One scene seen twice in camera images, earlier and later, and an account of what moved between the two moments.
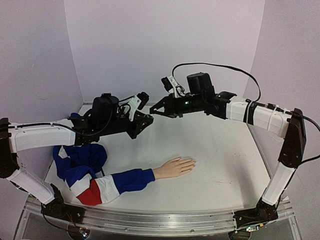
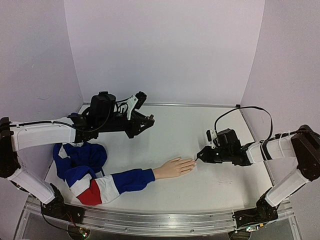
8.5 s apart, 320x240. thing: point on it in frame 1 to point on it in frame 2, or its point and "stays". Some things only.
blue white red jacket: x=81 y=166 stays
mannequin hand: x=174 y=168 stays
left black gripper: x=141 y=121 stays
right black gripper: x=167 y=107 to x=208 y=155
